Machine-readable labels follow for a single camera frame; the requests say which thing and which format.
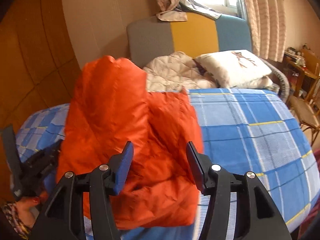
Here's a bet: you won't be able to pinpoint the wicker wooden chair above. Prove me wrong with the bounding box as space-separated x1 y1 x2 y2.
289 77 319 146

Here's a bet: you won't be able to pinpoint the blue plaid bed sheet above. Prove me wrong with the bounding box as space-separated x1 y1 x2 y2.
16 88 319 239

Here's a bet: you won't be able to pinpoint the grey yellow blue headboard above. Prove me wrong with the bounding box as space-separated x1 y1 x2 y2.
127 12 252 68

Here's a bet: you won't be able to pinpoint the dark red cloth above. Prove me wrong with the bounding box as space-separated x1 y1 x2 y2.
298 149 320 238

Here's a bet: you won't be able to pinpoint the patterned left sleeve forearm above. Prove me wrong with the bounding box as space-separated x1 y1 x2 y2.
1 202 31 239

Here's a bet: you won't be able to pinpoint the wooden wardrobe panels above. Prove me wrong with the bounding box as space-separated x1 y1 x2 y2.
0 0 82 203

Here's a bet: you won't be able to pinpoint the plaid right curtain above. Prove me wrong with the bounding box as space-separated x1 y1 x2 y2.
244 0 286 62

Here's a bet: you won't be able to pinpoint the orange puffer jacket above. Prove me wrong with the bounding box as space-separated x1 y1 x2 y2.
56 56 203 230

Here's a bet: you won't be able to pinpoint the person's left hand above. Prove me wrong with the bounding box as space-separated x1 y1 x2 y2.
15 190 48 228

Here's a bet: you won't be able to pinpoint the cluttered wooden desk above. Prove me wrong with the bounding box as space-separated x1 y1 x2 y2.
284 44 319 97

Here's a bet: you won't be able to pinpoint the white embroidered pillow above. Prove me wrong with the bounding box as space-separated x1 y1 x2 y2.
195 50 273 89

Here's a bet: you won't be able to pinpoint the grey fuzzy blanket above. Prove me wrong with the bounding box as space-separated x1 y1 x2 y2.
260 58 290 103

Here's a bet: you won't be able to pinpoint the beige quilted jacket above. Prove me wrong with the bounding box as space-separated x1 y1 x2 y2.
143 51 217 92

